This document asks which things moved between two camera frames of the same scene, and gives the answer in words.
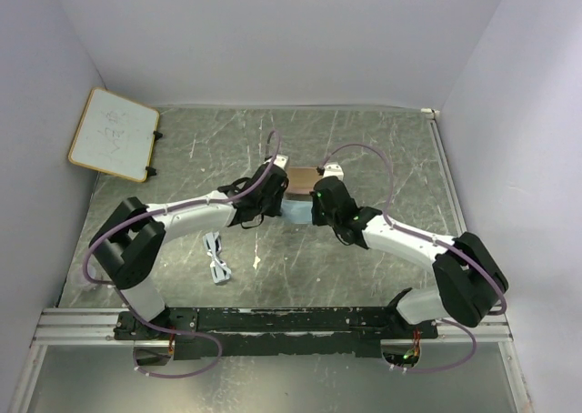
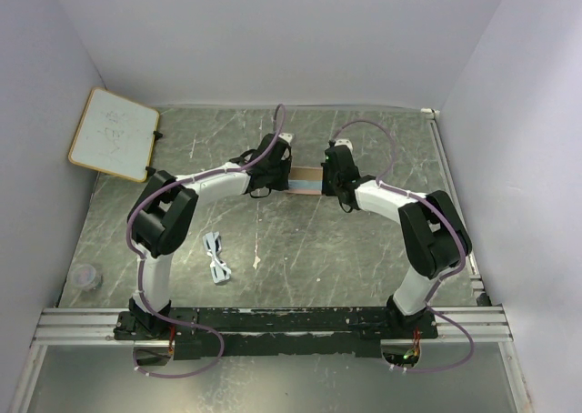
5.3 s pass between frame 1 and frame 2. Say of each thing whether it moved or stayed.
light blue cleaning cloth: moved
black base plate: stayed
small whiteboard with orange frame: stayed
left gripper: moved
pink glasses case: stayed
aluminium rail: stayed
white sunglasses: stayed
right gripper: moved
